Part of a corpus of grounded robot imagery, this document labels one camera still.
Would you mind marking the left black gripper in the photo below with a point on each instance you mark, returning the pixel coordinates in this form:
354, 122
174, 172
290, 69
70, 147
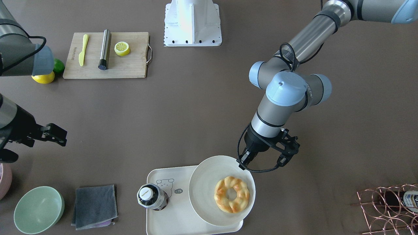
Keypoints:
255, 142

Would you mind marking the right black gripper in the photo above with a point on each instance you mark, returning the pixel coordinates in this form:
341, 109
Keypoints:
20, 125

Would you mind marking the white round plate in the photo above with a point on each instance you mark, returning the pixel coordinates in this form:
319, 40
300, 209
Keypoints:
202, 185

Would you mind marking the glazed twisted donut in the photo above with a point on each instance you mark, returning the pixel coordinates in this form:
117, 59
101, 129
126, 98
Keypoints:
231, 195

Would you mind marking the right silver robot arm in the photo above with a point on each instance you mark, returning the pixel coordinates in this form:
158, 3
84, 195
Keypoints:
23, 54

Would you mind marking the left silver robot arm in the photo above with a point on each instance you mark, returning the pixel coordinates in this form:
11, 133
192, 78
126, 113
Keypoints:
287, 91

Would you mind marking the white rectangular tray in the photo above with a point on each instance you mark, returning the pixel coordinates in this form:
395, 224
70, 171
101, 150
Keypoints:
178, 217

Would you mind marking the whole yellow lemon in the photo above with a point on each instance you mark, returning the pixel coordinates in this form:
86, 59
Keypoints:
44, 79

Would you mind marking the green lime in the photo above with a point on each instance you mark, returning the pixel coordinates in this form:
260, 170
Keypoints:
59, 66

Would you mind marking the mint green bowl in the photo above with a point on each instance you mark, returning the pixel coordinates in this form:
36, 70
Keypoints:
38, 210

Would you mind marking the yellow plastic knife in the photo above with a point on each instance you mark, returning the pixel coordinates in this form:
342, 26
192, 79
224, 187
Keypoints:
81, 57

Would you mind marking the steel cylinder muddler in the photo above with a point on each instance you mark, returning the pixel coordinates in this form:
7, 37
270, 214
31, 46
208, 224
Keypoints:
104, 55

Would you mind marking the grey folded cloth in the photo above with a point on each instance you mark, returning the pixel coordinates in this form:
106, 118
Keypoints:
95, 206

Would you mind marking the dark sauce bottle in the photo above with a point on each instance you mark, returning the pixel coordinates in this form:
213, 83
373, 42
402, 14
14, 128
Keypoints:
152, 197

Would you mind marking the wooden cutting board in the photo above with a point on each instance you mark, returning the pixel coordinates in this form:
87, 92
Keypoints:
133, 65

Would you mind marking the half lemon slice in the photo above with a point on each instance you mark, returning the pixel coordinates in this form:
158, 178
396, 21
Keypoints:
122, 48

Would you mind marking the water bottle in rack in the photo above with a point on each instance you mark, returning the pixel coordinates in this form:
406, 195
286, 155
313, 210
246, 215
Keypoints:
409, 200

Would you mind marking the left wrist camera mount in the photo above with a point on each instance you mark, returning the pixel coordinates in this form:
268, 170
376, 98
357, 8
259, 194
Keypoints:
286, 144

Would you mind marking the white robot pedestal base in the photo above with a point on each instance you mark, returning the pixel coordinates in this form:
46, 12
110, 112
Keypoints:
192, 23

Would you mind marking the copper wire bottle rack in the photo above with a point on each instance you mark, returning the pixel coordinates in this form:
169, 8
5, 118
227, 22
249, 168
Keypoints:
383, 212

